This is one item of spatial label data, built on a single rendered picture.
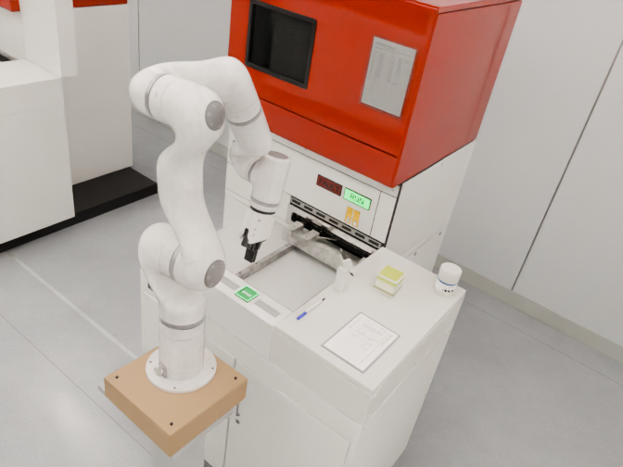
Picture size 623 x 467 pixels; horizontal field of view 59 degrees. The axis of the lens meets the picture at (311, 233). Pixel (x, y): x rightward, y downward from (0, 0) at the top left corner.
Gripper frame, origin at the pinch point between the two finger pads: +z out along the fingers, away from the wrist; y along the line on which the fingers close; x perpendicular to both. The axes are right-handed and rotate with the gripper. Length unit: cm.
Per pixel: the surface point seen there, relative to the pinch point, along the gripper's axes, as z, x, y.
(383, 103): -48, 5, -44
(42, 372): 113, -97, -3
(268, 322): 16.1, 13.0, 1.1
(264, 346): 25.4, 12.9, -0.7
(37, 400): 115, -85, 6
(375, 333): 11.3, 38.6, -17.8
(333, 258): 13, 1, -52
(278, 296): 24.6, -2.5, -26.8
